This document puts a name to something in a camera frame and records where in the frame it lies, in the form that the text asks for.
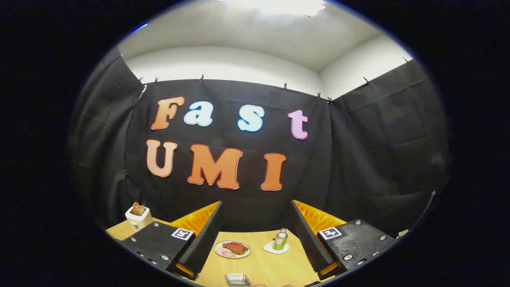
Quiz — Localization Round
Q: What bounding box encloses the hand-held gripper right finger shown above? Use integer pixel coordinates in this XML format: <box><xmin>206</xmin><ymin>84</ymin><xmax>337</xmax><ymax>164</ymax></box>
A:
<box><xmin>291</xmin><ymin>199</ymin><xmax>397</xmax><ymax>281</ymax></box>

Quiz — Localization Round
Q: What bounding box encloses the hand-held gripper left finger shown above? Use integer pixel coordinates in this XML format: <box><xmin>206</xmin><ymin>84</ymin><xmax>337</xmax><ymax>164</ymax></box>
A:
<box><xmin>120</xmin><ymin>201</ymin><xmax>223</xmax><ymax>281</ymax></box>

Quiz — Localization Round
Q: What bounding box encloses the silver green label bottle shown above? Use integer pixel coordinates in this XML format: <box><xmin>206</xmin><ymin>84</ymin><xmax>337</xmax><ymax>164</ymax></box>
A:
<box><xmin>273</xmin><ymin>228</ymin><xmax>288</xmax><ymax>251</ymax></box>

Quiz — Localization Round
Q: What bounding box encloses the brown grilled steak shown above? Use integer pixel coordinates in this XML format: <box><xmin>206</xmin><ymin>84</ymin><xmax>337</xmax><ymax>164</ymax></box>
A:
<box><xmin>222</xmin><ymin>242</ymin><xmax>249</xmax><ymax>255</ymax></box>

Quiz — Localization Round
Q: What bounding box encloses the beige round plate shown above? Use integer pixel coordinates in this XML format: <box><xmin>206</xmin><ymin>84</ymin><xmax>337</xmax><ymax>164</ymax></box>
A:
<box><xmin>213</xmin><ymin>240</ymin><xmax>252</xmax><ymax>259</ymax></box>

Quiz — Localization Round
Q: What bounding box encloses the small white coaster tray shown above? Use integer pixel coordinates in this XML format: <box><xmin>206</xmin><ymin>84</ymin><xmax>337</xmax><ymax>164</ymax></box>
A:
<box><xmin>263</xmin><ymin>240</ymin><xmax>290</xmax><ymax>255</ymax></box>

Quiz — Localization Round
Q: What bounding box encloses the cream white toaster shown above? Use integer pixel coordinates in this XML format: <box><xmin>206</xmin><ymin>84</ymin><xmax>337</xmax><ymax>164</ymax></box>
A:
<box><xmin>125</xmin><ymin>205</ymin><xmax>154</xmax><ymax>233</ymax></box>

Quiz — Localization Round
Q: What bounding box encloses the metal wire basket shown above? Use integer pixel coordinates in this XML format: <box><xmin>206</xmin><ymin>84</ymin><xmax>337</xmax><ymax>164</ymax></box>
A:
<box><xmin>224</xmin><ymin>273</ymin><xmax>252</xmax><ymax>287</ymax></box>

